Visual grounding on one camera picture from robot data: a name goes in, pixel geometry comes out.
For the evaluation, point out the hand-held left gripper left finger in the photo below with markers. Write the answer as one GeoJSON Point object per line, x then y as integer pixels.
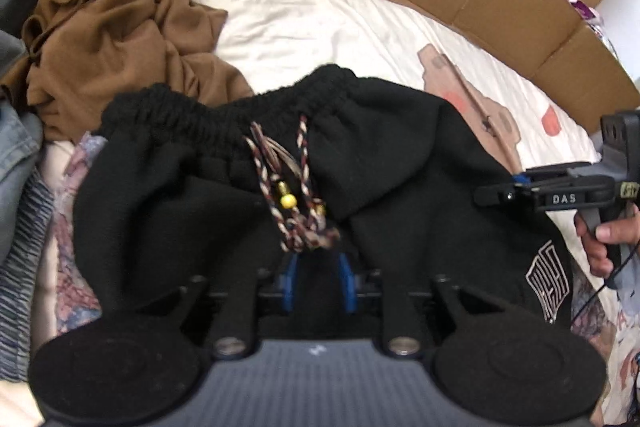
{"type": "Point", "coordinates": [289, 277]}

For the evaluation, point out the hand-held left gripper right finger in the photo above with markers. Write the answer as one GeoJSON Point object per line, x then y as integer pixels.
{"type": "Point", "coordinates": [347, 282]}

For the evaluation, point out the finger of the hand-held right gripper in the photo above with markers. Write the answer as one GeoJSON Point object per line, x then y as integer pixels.
{"type": "Point", "coordinates": [530, 199]}

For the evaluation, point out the black shorts with teddy print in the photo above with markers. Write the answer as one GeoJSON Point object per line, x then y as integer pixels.
{"type": "Point", "coordinates": [175, 217]}

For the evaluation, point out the person's right hand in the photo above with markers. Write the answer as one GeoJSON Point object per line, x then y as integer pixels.
{"type": "Point", "coordinates": [612, 234]}

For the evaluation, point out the white refill pouch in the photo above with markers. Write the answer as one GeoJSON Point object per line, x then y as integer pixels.
{"type": "Point", "coordinates": [605, 32]}

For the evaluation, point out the purple pouch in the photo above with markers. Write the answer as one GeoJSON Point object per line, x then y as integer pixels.
{"type": "Point", "coordinates": [582, 8]}

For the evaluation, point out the cream bear printed blanket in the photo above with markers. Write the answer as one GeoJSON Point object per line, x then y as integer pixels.
{"type": "Point", "coordinates": [325, 22]}

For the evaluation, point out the striped blue pleated garment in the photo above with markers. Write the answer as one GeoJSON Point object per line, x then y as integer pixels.
{"type": "Point", "coordinates": [25, 267]}

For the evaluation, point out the brown garment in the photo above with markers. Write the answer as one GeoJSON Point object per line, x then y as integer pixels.
{"type": "Point", "coordinates": [125, 37]}

